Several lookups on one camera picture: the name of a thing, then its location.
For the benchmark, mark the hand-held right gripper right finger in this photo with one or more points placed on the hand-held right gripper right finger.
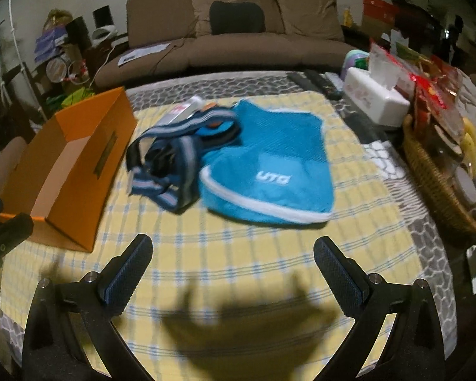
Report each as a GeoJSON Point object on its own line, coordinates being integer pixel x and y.
{"type": "Point", "coordinates": [341, 281]}

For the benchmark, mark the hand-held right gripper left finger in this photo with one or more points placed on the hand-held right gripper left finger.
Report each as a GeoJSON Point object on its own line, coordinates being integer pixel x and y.
{"type": "Point", "coordinates": [119, 285]}

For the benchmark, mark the orange cardboard box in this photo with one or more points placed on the orange cardboard box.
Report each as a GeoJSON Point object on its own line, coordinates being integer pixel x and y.
{"type": "Point", "coordinates": [87, 158]}

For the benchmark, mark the blue mesh bag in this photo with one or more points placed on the blue mesh bag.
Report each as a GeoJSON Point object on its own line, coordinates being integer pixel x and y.
{"type": "Point", "coordinates": [269, 154]}

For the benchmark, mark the clear plastic bottle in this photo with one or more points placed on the clear plastic bottle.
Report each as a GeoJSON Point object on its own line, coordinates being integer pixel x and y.
{"type": "Point", "coordinates": [182, 111]}

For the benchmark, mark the brown armchair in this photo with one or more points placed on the brown armchair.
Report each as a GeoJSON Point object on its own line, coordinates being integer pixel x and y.
{"type": "Point", "coordinates": [8, 158]}

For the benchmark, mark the yellow plaid cloth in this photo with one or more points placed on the yellow plaid cloth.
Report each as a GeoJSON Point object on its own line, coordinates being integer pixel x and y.
{"type": "Point", "coordinates": [242, 254]}

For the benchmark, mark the grey patterned table mat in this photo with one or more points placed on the grey patterned table mat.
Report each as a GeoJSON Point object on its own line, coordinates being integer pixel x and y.
{"type": "Point", "coordinates": [380, 158]}

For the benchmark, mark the green bag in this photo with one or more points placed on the green bag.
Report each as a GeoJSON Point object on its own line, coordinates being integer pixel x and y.
{"type": "Point", "coordinates": [77, 97]}

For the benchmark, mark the wicker basket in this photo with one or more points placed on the wicker basket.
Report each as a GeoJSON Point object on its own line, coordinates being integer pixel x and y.
{"type": "Point", "coordinates": [424, 166]}

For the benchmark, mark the round printed tin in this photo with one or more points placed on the round printed tin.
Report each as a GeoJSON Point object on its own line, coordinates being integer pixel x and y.
{"type": "Point", "coordinates": [57, 69]}

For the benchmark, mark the glass jar grey lid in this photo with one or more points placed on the glass jar grey lid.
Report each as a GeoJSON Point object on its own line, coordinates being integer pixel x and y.
{"type": "Point", "coordinates": [466, 184]}

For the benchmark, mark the white pole rack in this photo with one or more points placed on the white pole rack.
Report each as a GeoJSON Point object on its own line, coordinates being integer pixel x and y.
{"type": "Point", "coordinates": [14, 35]}

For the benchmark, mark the stack of purple packets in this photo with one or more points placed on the stack of purple packets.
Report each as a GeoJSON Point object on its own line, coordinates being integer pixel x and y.
{"type": "Point", "coordinates": [49, 43]}

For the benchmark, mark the white tissue box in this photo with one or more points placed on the white tissue box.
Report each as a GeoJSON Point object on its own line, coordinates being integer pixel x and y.
{"type": "Point", "coordinates": [373, 99]}

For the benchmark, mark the yellow banana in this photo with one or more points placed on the yellow banana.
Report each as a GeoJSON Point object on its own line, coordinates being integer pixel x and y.
{"type": "Point", "coordinates": [470, 139]}

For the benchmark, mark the black box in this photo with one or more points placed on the black box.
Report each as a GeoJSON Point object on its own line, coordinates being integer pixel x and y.
{"type": "Point", "coordinates": [78, 31]}

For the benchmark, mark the grey remote control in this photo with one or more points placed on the grey remote control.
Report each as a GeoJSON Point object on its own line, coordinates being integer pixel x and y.
{"type": "Point", "coordinates": [335, 85]}

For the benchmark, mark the white round device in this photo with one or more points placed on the white round device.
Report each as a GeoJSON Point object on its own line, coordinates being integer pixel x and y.
{"type": "Point", "coordinates": [103, 33]}

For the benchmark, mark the pile of red snack packets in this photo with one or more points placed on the pile of red snack packets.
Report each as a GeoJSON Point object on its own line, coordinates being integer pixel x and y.
{"type": "Point", "coordinates": [436, 95]}

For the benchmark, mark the white paper sheet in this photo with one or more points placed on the white paper sheet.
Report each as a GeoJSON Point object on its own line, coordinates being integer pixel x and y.
{"type": "Point", "coordinates": [142, 52]}

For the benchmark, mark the black speaker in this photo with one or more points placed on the black speaker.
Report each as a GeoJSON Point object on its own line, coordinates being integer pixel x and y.
{"type": "Point", "coordinates": [102, 16]}

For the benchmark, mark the pastel round container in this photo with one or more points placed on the pastel round container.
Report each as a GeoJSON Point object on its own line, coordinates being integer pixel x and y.
{"type": "Point", "coordinates": [357, 60]}

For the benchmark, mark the brown sofa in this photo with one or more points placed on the brown sofa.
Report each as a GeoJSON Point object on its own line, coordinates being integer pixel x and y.
{"type": "Point", "coordinates": [242, 51]}

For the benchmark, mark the red cardboard box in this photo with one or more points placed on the red cardboard box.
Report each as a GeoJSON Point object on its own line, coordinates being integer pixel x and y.
{"type": "Point", "coordinates": [379, 12]}

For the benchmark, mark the black cushion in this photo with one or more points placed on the black cushion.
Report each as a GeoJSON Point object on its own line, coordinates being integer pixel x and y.
{"type": "Point", "coordinates": [238, 18]}

